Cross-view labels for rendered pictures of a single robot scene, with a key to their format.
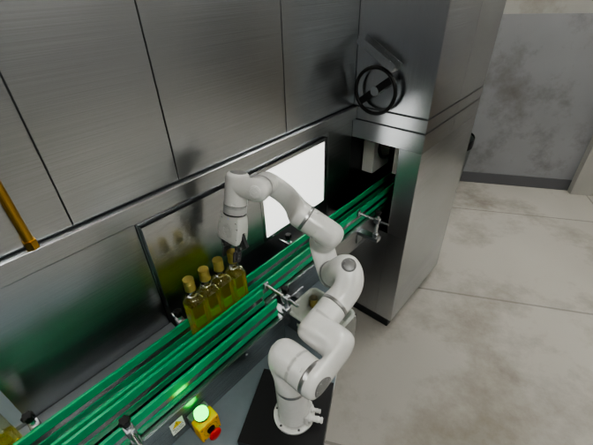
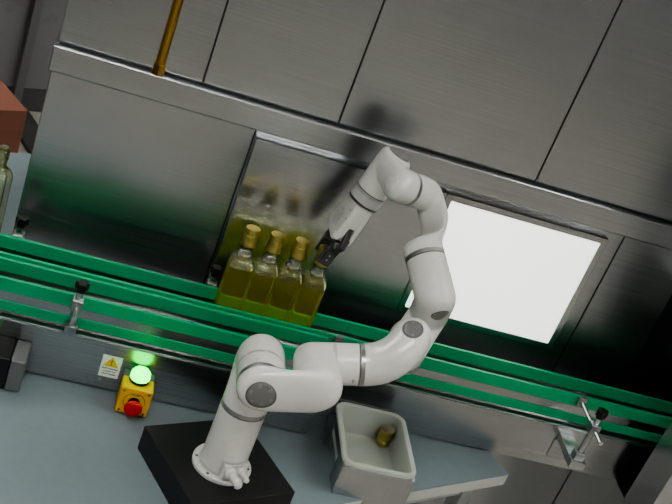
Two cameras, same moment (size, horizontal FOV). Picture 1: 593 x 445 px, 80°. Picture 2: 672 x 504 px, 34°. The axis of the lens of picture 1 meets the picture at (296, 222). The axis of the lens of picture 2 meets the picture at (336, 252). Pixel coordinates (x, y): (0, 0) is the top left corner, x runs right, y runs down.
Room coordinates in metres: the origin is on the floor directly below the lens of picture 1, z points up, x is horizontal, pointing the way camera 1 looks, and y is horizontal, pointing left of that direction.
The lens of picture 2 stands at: (-0.94, -0.99, 2.27)
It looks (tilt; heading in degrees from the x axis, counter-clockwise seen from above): 26 degrees down; 33
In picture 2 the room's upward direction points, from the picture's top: 22 degrees clockwise
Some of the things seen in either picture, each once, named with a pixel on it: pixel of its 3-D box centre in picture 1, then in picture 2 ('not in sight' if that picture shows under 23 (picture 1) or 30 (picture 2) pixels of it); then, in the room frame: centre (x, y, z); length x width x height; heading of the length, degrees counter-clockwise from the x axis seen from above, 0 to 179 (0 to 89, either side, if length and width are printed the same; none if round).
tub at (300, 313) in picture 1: (320, 318); (369, 451); (0.93, -0.08, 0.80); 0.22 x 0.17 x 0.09; 47
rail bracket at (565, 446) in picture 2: (371, 228); (580, 439); (1.38, -0.37, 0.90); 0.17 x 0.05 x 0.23; 47
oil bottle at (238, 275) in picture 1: (237, 288); (302, 310); (0.92, 0.22, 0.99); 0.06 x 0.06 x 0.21; 48
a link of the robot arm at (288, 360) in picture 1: (292, 369); (256, 377); (0.55, 0.02, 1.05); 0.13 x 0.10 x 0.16; 45
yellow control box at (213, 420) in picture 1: (204, 421); (134, 394); (0.55, 0.31, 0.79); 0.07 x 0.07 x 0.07; 47
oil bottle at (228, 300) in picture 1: (224, 296); (279, 303); (0.89, 0.27, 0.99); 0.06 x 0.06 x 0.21; 47
